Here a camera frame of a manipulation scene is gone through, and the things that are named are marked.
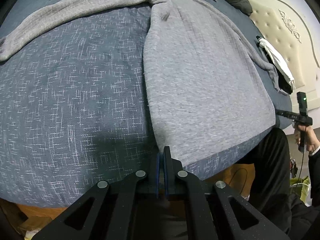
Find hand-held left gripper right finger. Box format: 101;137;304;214
162;145;291;240

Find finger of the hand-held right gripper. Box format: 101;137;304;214
275;109;297;119

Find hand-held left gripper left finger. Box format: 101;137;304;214
31;152;160;240

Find grey long-sleeve shirt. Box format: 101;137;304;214
0;0;288;160

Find person's right forearm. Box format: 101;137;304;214
307;144;320;205

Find person's right hand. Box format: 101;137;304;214
293;127;319;155

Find person's black trousers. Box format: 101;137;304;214
239;127;293;234

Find green object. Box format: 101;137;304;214
290;176;312;204

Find cream tufted headboard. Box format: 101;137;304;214
237;0;320;98

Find blue patterned bed sheet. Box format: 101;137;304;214
0;0;293;208

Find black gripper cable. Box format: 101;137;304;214
290;129;307;188

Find wooden bed frame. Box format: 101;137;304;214
0;164;255;238

